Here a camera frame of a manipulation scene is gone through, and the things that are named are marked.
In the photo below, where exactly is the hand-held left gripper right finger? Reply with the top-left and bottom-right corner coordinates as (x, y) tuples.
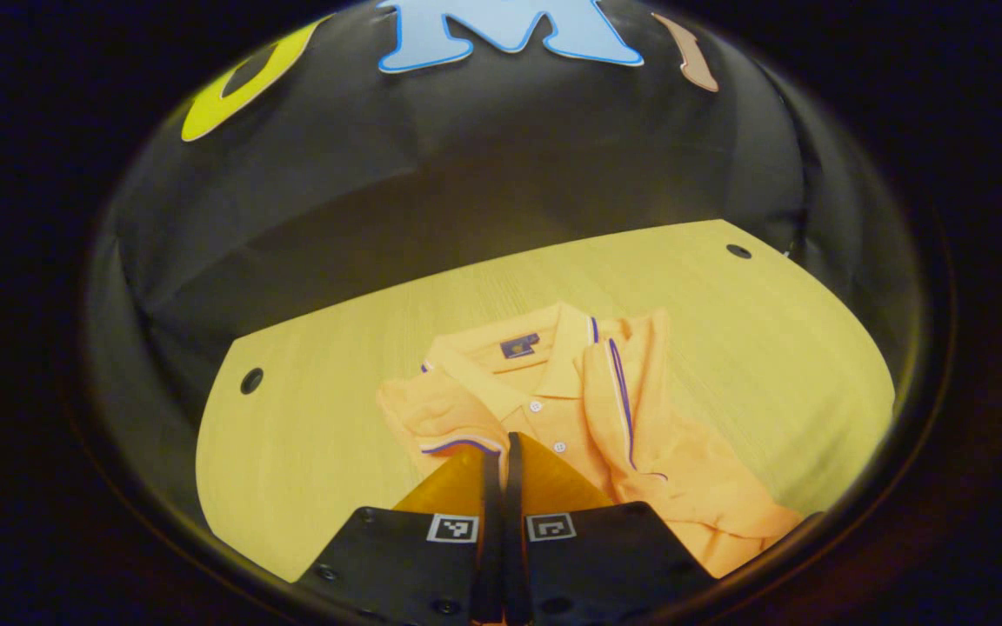
(503, 432), (718, 626)

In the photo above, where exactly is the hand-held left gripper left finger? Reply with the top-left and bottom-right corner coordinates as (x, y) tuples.
(297, 432), (504, 626)

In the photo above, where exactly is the orange T-shirt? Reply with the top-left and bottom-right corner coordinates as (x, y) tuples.
(377, 302), (806, 579)

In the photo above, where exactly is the black backdrop cloth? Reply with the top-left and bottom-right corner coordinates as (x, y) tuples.
(83, 0), (924, 540)

